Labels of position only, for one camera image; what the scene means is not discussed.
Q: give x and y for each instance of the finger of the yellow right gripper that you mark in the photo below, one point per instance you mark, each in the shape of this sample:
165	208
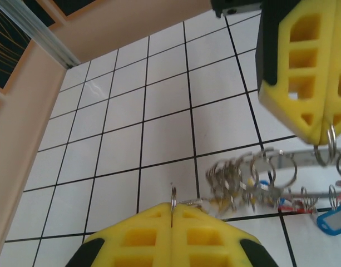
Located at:
281	91
335	105

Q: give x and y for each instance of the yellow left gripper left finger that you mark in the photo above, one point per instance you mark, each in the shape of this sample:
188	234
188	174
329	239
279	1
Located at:
111	244

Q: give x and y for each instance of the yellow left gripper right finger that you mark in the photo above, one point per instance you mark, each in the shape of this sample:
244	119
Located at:
234	242

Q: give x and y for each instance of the small silver key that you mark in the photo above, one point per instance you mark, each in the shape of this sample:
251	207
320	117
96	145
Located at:
193	200

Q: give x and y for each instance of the blue plastic key tag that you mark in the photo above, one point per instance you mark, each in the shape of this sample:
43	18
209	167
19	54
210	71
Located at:
323	222
266	183

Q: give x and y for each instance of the red plastic key tag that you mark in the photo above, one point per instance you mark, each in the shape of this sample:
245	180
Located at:
298	209

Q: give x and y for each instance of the aluminium frame post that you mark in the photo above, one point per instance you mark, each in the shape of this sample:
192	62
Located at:
48	44

